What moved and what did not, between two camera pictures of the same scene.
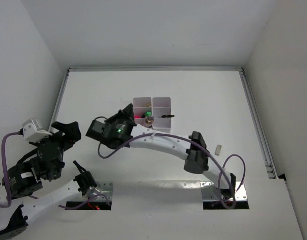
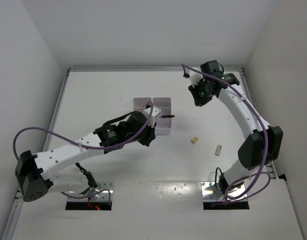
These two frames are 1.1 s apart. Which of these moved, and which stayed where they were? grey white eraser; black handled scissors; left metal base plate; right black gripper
Moved: right black gripper
Stayed: grey white eraser; left metal base plate; black handled scissors
